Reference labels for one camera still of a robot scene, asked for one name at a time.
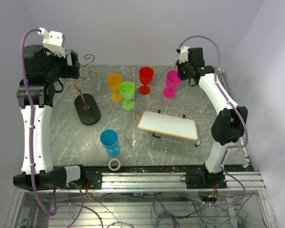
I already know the pink plastic wine glass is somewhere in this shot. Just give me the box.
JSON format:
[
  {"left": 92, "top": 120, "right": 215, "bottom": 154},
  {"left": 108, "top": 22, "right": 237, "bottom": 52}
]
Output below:
[{"left": 163, "top": 70, "right": 181, "bottom": 99}]

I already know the blue plastic wine glass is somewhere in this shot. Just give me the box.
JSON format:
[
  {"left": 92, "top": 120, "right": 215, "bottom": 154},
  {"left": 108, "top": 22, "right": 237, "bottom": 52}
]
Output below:
[{"left": 100, "top": 129, "right": 121, "bottom": 157}]

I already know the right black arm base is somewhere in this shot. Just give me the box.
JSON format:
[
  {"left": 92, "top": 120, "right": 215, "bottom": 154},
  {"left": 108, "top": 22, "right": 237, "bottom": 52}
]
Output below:
[{"left": 180, "top": 166, "right": 227, "bottom": 189}]

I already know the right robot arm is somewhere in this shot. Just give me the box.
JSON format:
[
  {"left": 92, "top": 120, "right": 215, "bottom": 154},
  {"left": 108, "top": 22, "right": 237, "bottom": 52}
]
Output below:
[{"left": 176, "top": 46, "right": 248, "bottom": 188}]

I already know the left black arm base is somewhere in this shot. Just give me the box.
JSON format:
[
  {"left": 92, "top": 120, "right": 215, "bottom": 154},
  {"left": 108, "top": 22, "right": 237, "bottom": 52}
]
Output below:
[{"left": 64, "top": 165, "right": 102, "bottom": 190}]

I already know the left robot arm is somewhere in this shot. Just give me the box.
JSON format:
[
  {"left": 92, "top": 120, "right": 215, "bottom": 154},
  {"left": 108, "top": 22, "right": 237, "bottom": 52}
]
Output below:
[{"left": 13, "top": 45, "right": 87, "bottom": 191}]

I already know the red plastic wine glass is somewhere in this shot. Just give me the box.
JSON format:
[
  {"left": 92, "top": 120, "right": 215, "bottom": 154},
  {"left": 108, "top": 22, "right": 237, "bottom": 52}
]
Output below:
[{"left": 139, "top": 66, "right": 154, "bottom": 95}]

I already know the orange plastic wine glass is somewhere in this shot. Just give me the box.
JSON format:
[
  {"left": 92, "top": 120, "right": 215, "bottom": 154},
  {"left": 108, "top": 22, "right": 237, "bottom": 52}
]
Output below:
[{"left": 107, "top": 73, "right": 123, "bottom": 102}]

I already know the green plastic wine glass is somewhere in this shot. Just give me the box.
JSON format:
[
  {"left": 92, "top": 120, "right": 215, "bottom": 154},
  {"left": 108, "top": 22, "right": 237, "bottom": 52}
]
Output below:
[{"left": 119, "top": 81, "right": 135, "bottom": 110}]

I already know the black marker pen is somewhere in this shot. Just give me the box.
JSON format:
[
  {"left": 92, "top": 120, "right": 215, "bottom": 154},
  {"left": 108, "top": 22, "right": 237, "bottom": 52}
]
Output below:
[{"left": 152, "top": 133, "right": 181, "bottom": 143}]

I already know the white tape roll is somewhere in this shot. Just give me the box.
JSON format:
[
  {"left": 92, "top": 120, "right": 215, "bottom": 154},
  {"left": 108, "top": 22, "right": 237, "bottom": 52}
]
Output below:
[{"left": 108, "top": 159, "right": 121, "bottom": 171}]

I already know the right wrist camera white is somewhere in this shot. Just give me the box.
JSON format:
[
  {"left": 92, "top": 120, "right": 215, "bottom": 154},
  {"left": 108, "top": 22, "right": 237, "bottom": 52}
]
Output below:
[{"left": 176, "top": 46, "right": 190, "bottom": 64}]

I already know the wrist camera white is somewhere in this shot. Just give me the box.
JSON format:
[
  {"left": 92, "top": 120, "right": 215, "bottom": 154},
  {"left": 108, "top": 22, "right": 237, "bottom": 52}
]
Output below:
[
  {"left": 38, "top": 28, "right": 66, "bottom": 58},
  {"left": 176, "top": 46, "right": 190, "bottom": 64}
]

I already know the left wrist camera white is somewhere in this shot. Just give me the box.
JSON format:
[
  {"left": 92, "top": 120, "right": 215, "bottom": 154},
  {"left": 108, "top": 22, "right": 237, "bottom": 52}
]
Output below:
[{"left": 38, "top": 28, "right": 66, "bottom": 58}]

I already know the copper wire wine glass rack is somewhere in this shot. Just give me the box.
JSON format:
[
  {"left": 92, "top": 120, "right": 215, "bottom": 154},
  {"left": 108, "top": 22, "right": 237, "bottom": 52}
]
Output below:
[{"left": 63, "top": 54, "right": 101, "bottom": 125}]

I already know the small whiteboard wooden frame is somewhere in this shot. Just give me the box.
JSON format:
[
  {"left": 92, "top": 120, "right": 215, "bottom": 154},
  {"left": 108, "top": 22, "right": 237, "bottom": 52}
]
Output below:
[{"left": 137, "top": 111, "right": 199, "bottom": 141}]

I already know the aluminium rail frame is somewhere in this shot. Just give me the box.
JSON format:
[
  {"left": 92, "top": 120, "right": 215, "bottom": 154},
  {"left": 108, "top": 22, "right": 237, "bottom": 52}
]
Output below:
[{"left": 88, "top": 171, "right": 266, "bottom": 193}]

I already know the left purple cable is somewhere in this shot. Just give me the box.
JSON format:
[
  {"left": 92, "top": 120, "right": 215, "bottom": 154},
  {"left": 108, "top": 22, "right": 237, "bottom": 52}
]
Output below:
[{"left": 19, "top": 28, "right": 84, "bottom": 228}]

